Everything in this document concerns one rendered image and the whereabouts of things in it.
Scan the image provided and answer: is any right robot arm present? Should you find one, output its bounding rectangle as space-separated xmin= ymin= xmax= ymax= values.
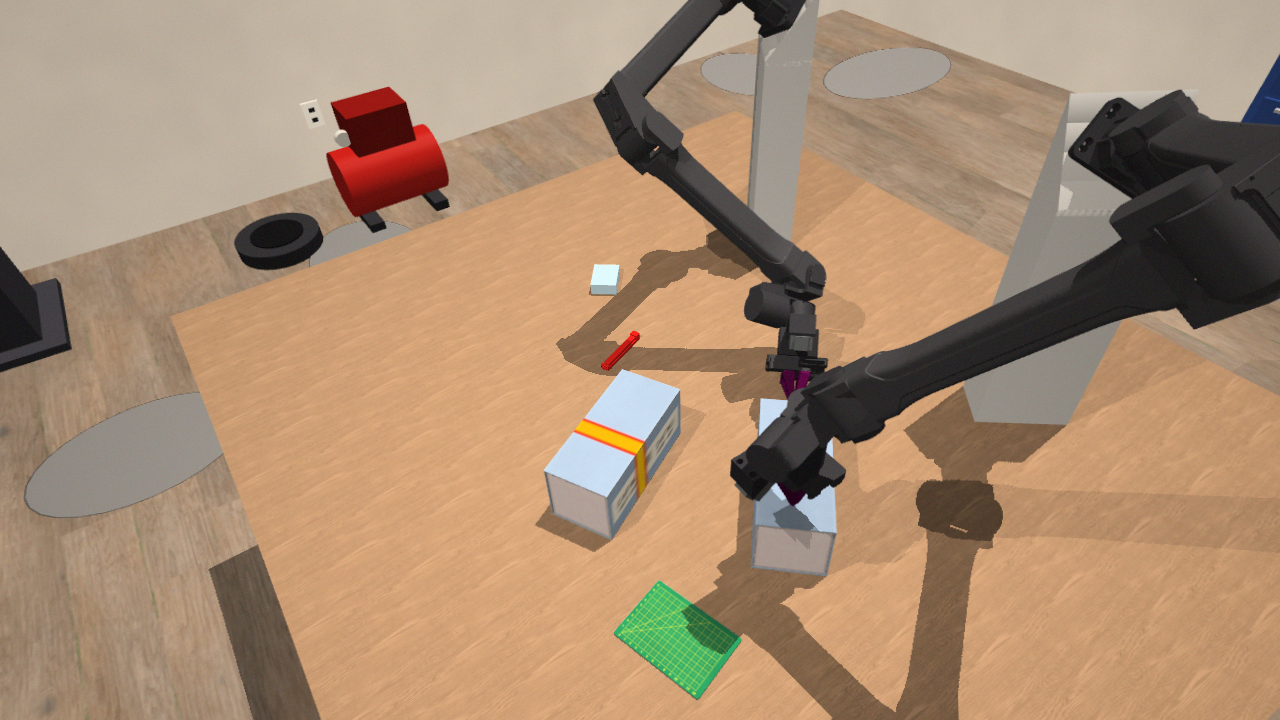
xmin=593 ymin=0 xmax=826 ymax=357

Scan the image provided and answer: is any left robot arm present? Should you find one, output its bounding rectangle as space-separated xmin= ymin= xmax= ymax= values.
xmin=730 ymin=88 xmax=1280 ymax=502

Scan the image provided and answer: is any green cutting mat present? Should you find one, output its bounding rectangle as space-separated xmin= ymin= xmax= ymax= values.
xmin=614 ymin=582 xmax=741 ymax=700

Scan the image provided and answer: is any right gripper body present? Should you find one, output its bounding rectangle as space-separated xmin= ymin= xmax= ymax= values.
xmin=765 ymin=354 xmax=828 ymax=382

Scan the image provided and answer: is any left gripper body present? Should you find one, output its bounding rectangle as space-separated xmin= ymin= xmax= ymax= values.
xmin=782 ymin=445 xmax=846 ymax=498

